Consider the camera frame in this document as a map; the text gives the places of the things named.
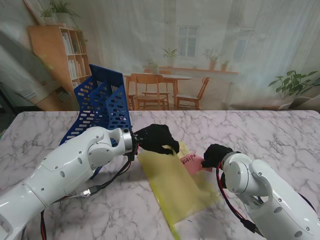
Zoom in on red and black left arm cables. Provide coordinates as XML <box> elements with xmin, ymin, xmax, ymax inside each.
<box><xmin>39</xmin><ymin>139</ymin><xmax>141</xmax><ymax>240</ymax></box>

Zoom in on pink paper receipt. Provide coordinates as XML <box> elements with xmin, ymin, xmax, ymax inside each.
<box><xmin>179</xmin><ymin>150</ymin><xmax>213</xmax><ymax>176</ymax></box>

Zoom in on blue perforated plastic file rack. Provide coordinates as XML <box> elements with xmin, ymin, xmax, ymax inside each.
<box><xmin>59</xmin><ymin>64</ymin><xmax>133</xmax><ymax>181</ymax></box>

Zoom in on yellow-green translucent file folder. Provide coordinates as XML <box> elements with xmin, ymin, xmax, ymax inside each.
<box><xmin>138</xmin><ymin>141</ymin><xmax>222</xmax><ymax>225</ymax></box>

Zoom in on printed room scene backdrop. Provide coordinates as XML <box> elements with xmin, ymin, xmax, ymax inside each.
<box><xmin>0</xmin><ymin>0</ymin><xmax>320</xmax><ymax>112</ymax></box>

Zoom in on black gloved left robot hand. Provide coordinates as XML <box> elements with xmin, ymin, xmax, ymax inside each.
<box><xmin>133</xmin><ymin>124</ymin><xmax>180</xmax><ymax>155</ymax></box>

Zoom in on red and black arm cables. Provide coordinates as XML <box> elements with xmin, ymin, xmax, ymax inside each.
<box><xmin>39</xmin><ymin>139</ymin><xmax>141</xmax><ymax>240</ymax></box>
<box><xmin>215</xmin><ymin>161</ymin><xmax>265</xmax><ymax>236</ymax></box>

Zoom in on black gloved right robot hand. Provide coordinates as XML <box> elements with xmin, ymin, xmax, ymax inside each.
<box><xmin>201</xmin><ymin>144</ymin><xmax>235</xmax><ymax>169</ymax></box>

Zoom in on red and black right arm cables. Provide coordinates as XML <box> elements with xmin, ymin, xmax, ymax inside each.
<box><xmin>215</xmin><ymin>161</ymin><xmax>265</xmax><ymax>236</ymax></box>

